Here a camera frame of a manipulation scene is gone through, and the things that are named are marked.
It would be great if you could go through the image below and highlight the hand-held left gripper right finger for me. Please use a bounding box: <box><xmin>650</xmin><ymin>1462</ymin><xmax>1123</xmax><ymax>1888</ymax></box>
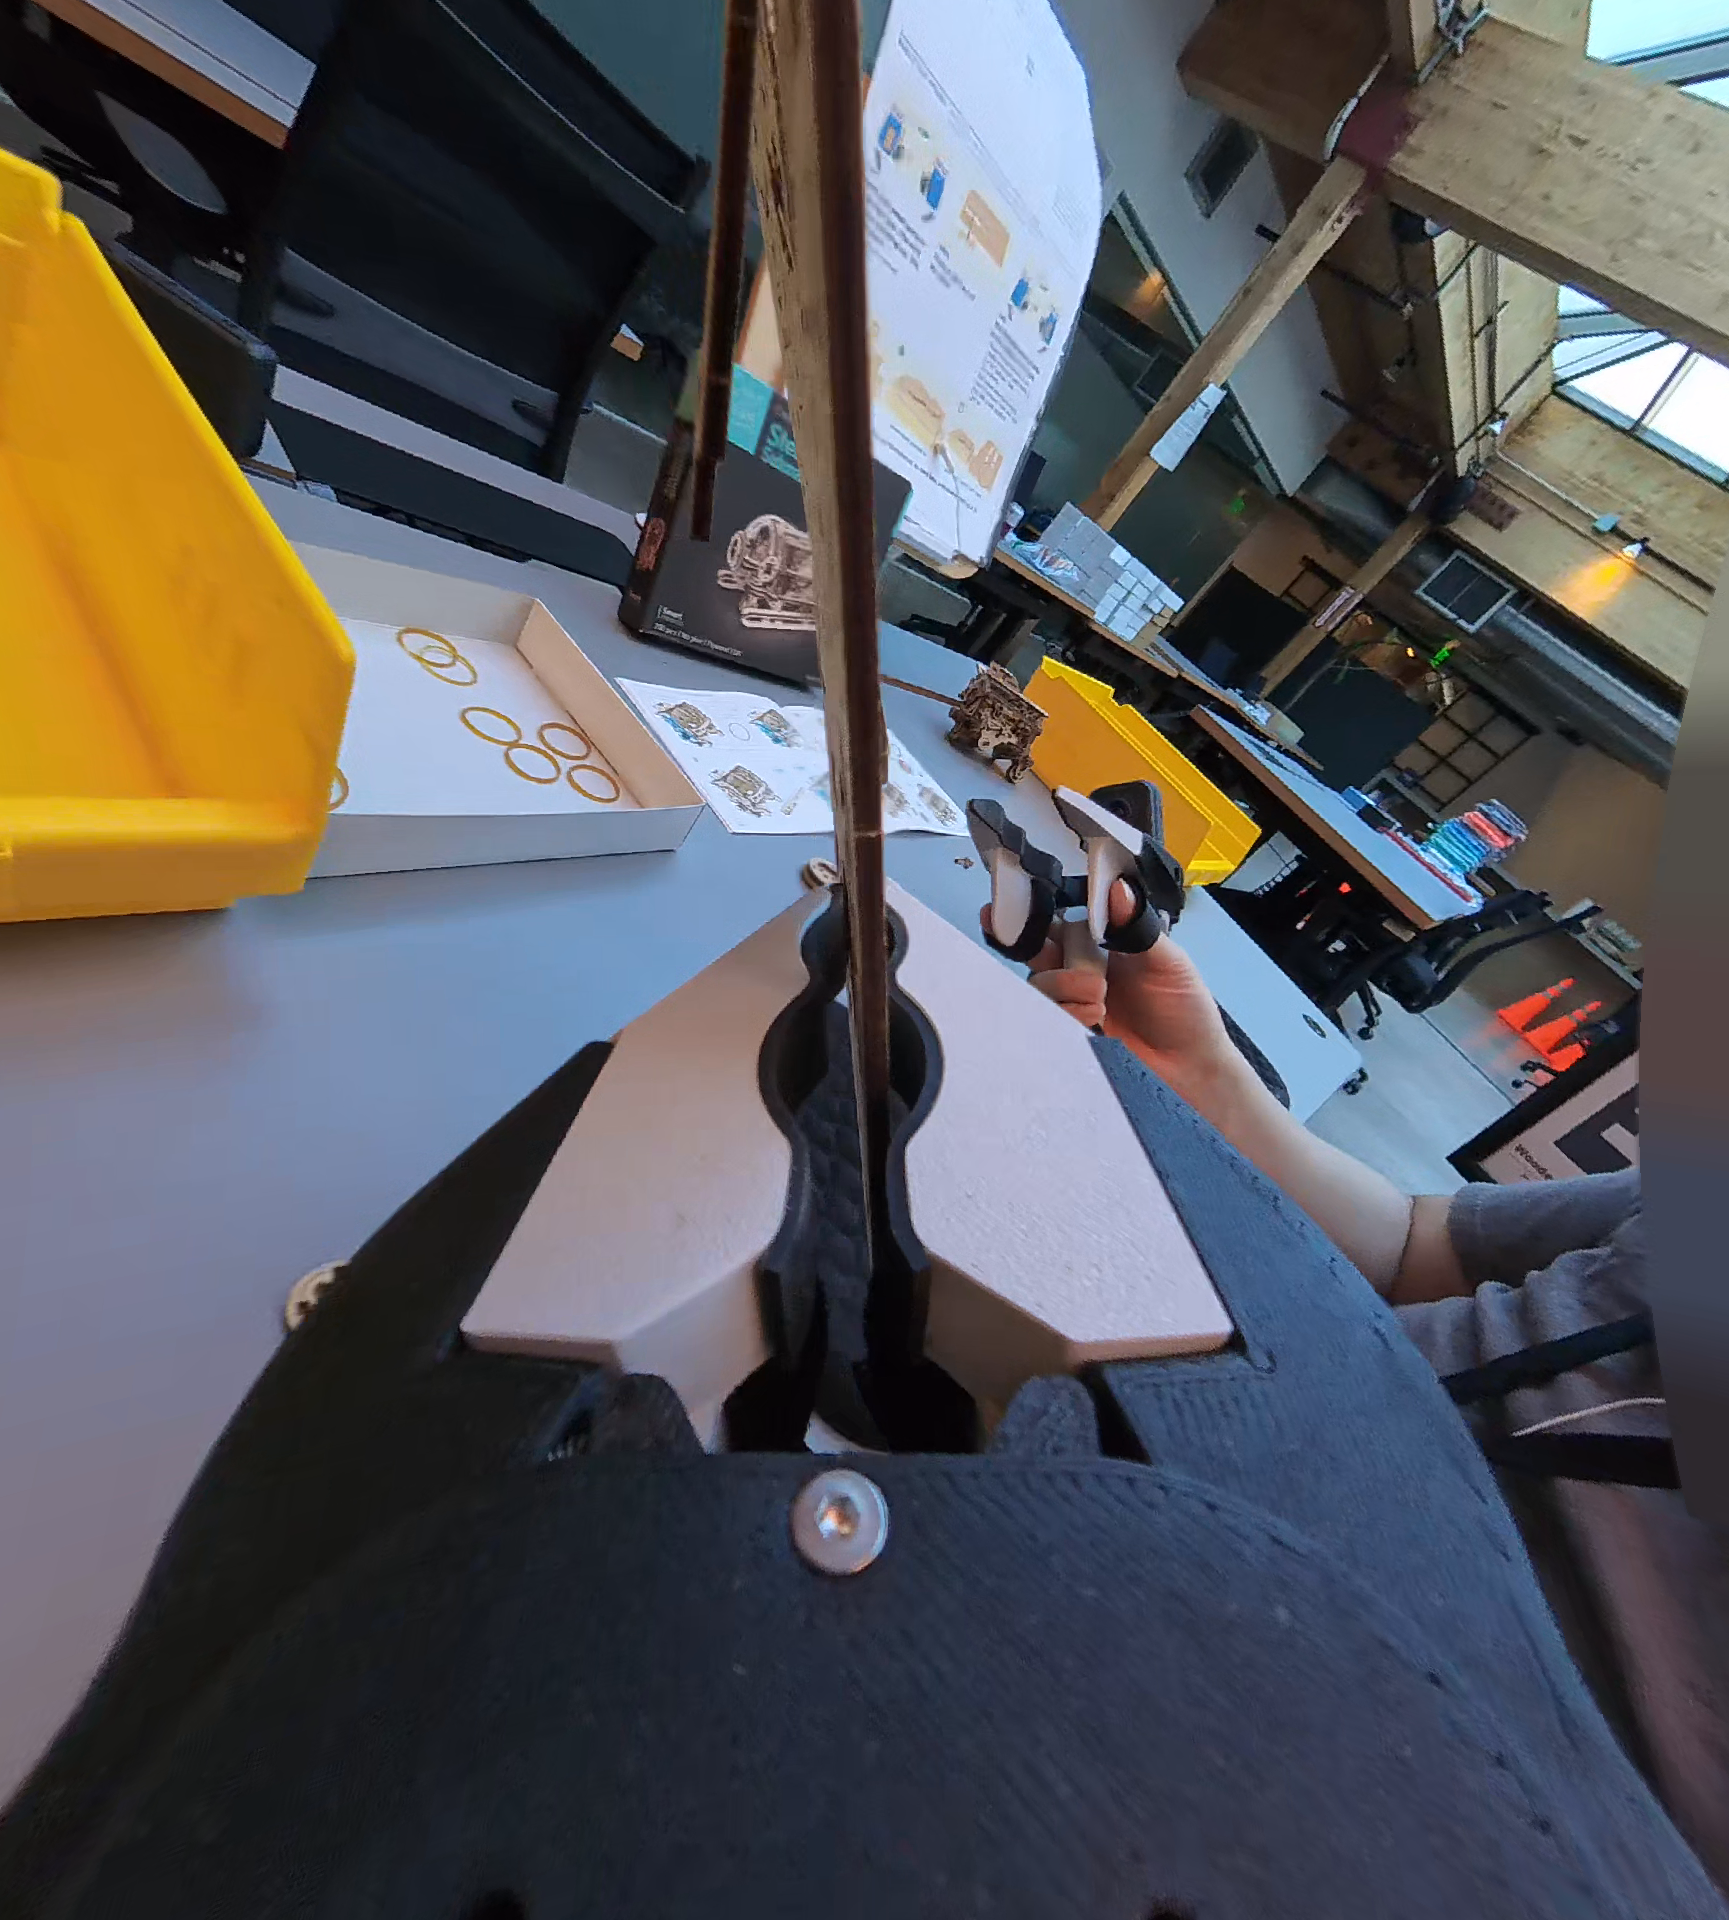
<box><xmin>883</xmin><ymin>878</ymin><xmax>1241</xmax><ymax>1445</ymax></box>

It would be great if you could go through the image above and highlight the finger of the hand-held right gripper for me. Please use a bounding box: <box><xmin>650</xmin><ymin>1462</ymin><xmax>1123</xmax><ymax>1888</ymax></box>
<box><xmin>967</xmin><ymin>797</ymin><xmax>1071</xmax><ymax>962</ymax></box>
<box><xmin>1052</xmin><ymin>786</ymin><xmax>1145</xmax><ymax>871</ymax></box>

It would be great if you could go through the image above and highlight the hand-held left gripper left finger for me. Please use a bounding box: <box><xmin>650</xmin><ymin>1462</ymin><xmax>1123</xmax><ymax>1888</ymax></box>
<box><xmin>459</xmin><ymin>884</ymin><xmax>846</xmax><ymax>1453</ymax></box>

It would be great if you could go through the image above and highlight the laser-cut wooden parts sheet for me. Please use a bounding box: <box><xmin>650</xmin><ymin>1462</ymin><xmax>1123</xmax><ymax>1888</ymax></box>
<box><xmin>690</xmin><ymin>0</ymin><xmax>902</xmax><ymax>1351</ymax></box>

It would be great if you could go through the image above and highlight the grey desk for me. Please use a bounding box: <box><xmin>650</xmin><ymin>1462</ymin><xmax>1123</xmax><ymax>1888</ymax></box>
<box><xmin>0</xmin><ymin>479</ymin><xmax>1369</xmax><ymax>1877</ymax></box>

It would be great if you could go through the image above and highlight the person's right hand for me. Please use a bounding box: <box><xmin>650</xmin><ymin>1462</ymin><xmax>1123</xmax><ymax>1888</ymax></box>
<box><xmin>1020</xmin><ymin>876</ymin><xmax>1263</xmax><ymax>1119</ymax></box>

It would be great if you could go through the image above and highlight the yellow plastic bin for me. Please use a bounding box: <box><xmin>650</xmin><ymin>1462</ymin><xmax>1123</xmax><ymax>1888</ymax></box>
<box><xmin>1020</xmin><ymin>654</ymin><xmax>1263</xmax><ymax>888</ymax></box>
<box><xmin>0</xmin><ymin>104</ymin><xmax>358</xmax><ymax>930</ymax></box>

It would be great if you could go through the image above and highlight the small assembled wooden model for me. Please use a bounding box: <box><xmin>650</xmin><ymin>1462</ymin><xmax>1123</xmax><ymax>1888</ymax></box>
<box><xmin>946</xmin><ymin>663</ymin><xmax>1050</xmax><ymax>786</ymax></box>

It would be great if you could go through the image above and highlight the grey work table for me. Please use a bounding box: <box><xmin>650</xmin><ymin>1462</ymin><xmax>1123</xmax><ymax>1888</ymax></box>
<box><xmin>1194</xmin><ymin>704</ymin><xmax>1481</xmax><ymax>932</ymax></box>

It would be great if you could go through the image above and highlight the stack of white boxes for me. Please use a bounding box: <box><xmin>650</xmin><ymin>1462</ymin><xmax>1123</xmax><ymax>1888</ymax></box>
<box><xmin>1029</xmin><ymin>501</ymin><xmax>1184</xmax><ymax>632</ymax></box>

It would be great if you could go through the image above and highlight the folded instruction booklet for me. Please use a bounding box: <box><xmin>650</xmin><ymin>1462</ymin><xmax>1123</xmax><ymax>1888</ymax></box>
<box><xmin>614</xmin><ymin>674</ymin><xmax>974</xmax><ymax>839</ymax></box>

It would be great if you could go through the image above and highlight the black mesh office chair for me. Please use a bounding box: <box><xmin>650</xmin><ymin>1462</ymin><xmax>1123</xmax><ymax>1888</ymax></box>
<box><xmin>1344</xmin><ymin>884</ymin><xmax>1601</xmax><ymax>1037</ymax></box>

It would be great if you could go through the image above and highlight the stack of colourful boxes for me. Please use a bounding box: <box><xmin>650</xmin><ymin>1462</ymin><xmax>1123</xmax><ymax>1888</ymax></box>
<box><xmin>1426</xmin><ymin>797</ymin><xmax>1532</xmax><ymax>884</ymax></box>

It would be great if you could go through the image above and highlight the white paper notice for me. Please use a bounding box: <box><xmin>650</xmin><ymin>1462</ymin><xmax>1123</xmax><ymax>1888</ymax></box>
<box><xmin>1149</xmin><ymin>381</ymin><xmax>1228</xmax><ymax>470</ymax></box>

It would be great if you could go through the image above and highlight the group of rubber bands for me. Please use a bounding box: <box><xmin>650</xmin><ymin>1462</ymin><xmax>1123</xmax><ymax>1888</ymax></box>
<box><xmin>327</xmin><ymin>625</ymin><xmax>627</xmax><ymax>812</ymax></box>

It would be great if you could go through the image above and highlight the white cardboard tray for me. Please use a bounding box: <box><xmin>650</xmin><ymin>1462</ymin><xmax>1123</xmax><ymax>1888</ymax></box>
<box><xmin>305</xmin><ymin>540</ymin><xmax>708</xmax><ymax>879</ymax></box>

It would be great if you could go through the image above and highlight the black model kit box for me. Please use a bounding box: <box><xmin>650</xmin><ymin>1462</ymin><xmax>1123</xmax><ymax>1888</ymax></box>
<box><xmin>618</xmin><ymin>359</ymin><xmax>914</xmax><ymax>690</ymax></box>

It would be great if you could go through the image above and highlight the framed marker sign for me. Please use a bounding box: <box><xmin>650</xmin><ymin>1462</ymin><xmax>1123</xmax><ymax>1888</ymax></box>
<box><xmin>1449</xmin><ymin>1042</ymin><xmax>1646</xmax><ymax>1188</ymax></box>

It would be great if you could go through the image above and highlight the printed instruction sheet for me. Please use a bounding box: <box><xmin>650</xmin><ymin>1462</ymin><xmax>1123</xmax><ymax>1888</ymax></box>
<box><xmin>857</xmin><ymin>0</ymin><xmax>1113</xmax><ymax>563</ymax></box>

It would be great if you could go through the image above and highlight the flat black device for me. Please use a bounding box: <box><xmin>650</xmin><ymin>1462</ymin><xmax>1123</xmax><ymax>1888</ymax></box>
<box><xmin>263</xmin><ymin>404</ymin><xmax>644</xmax><ymax>589</ymax></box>

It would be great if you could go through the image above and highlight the person's dark shirt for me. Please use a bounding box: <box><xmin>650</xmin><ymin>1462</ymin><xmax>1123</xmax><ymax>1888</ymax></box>
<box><xmin>1397</xmin><ymin>1170</ymin><xmax>1729</xmax><ymax>1920</ymax></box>

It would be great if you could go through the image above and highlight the black hard case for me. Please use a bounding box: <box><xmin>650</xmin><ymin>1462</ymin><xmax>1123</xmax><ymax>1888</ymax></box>
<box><xmin>97</xmin><ymin>246</ymin><xmax>277</xmax><ymax>459</ymax></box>

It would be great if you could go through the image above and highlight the black lanyard strap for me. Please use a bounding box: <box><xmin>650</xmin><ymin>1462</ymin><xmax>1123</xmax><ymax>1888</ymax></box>
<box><xmin>1440</xmin><ymin>1312</ymin><xmax>1682</xmax><ymax>1488</ymax></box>

